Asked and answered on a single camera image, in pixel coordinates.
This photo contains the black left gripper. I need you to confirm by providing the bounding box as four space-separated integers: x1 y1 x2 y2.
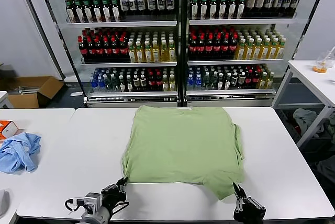
100 177 129 216

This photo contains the dark cloth pile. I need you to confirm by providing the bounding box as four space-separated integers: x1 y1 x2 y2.
315 155 335 183

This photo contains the grey rounded object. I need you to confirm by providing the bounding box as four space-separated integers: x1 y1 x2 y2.
0 189 10 216

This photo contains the white stirring stick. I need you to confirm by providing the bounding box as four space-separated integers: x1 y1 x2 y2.
322 47 335 64

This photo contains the crumpled light blue cloth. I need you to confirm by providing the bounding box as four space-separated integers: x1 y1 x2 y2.
0 132 42 174

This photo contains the glass beaker orange liquid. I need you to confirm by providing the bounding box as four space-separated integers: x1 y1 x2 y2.
312 51 329 74

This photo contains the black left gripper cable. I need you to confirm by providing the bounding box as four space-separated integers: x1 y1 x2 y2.
108 207 130 222

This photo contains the open cardboard box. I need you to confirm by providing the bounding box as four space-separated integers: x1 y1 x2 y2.
5 76 65 109

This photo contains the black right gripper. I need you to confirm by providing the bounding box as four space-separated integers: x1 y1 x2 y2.
232 182 266 222

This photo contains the dark drink bottle beige label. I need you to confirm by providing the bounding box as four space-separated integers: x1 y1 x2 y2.
245 0 256 17
255 0 265 17

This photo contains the metal rods bundle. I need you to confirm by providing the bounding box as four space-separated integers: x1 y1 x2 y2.
17 85 36 94

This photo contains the white low stool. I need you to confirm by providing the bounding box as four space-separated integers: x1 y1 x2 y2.
0 91 14 109

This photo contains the dark tea bottle green cap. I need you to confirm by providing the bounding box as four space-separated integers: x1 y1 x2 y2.
199 0 208 20
100 0 110 23
82 0 92 23
227 0 237 19
73 0 82 23
91 0 101 23
110 0 120 23
64 0 73 23
208 0 218 20
237 0 246 19
218 0 227 20
190 0 199 20

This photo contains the white side table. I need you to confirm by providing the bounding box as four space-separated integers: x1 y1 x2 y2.
271 60 335 149

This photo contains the beverage display cooler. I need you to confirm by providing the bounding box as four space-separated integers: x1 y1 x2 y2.
182 0 331 108
35 0 184 108

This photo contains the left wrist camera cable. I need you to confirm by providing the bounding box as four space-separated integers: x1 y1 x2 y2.
64 197 87 218

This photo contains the light green t-shirt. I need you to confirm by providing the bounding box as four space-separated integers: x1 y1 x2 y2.
121 105 246 201

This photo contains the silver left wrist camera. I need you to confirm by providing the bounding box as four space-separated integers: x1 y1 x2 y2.
83 193 102 214

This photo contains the small red cap cola bottle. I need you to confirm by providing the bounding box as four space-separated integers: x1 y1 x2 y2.
155 72 163 92
245 70 253 90
148 72 156 92
253 69 261 89

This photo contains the grey clothes pile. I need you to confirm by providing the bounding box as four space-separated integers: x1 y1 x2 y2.
292 108 325 138

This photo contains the dark green cloth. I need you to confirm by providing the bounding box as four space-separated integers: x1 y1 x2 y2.
323 114 335 133

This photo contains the orange and white box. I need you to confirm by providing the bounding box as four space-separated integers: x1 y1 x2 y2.
0 120 20 140

